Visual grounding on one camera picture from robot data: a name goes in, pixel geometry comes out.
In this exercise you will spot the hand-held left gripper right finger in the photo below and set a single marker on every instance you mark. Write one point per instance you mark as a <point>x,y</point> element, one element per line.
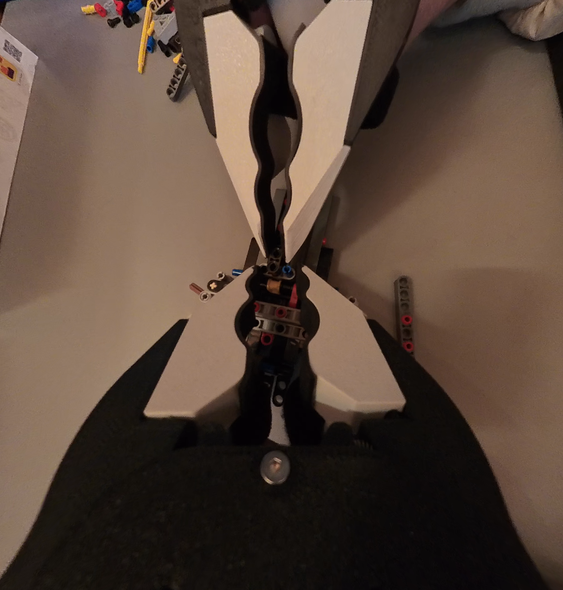
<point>355,368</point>

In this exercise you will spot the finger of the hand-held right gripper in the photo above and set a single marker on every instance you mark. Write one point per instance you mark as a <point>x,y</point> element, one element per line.
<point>327,115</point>
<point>235,115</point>

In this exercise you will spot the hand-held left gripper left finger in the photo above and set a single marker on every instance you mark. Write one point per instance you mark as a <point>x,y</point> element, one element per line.
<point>198,368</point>

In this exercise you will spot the dark toy beam red pins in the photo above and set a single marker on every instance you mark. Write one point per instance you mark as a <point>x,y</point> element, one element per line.
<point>403,313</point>

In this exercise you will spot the black grey toy brick chassis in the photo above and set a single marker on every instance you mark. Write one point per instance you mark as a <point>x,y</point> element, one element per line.
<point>276,327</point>

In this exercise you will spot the grey desk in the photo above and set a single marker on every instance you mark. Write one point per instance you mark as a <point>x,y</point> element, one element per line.
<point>101,184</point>

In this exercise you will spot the pile of toy brick pieces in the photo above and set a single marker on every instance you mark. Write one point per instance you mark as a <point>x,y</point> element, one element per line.
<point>157,27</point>

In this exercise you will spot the yellow car instruction booklet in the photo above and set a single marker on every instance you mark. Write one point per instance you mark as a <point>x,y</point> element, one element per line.
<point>4,138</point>

